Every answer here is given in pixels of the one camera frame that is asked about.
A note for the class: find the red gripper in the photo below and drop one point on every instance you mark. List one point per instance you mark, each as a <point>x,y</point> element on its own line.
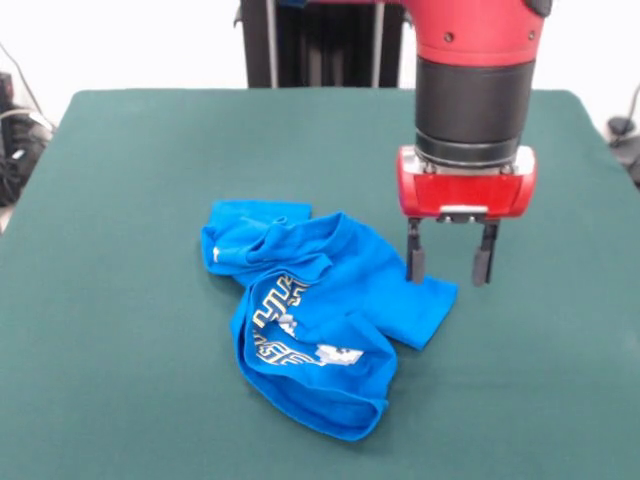
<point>465,192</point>

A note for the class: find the blue laundry item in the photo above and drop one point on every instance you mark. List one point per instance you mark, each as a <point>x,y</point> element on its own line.
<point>350,290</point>

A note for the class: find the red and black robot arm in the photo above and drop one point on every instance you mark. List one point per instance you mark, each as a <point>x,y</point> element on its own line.
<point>475,65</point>

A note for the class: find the black floor device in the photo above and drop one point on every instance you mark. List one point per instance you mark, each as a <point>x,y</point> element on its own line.
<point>631,165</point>

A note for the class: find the small black plug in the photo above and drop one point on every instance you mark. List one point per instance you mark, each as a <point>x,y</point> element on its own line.
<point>620,125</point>

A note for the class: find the dark green table cloth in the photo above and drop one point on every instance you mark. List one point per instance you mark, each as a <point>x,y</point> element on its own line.
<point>150,350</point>

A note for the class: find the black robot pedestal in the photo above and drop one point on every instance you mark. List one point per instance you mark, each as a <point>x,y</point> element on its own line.
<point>320,45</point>

